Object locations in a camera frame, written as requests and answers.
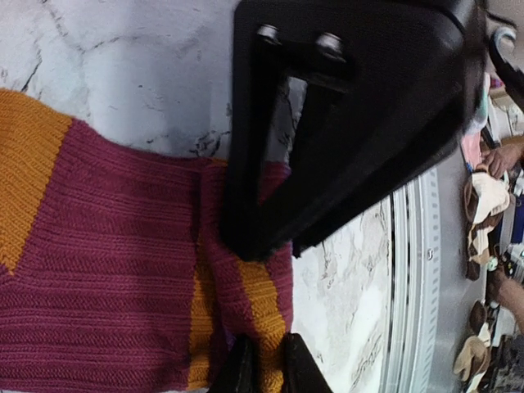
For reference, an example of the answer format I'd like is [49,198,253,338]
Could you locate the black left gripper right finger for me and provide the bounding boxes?
[283,332,332,393]

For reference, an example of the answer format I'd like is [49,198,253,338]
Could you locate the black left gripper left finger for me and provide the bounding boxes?
[208,335,256,393]

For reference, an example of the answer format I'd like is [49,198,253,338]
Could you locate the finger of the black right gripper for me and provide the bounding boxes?
[219,1,486,261]

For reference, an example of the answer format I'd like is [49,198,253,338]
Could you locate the maroon striped sock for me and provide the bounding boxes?
[1,90,293,392]

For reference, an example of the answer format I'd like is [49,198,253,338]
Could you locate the aluminium front rail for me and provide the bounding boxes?
[380,169,454,392]

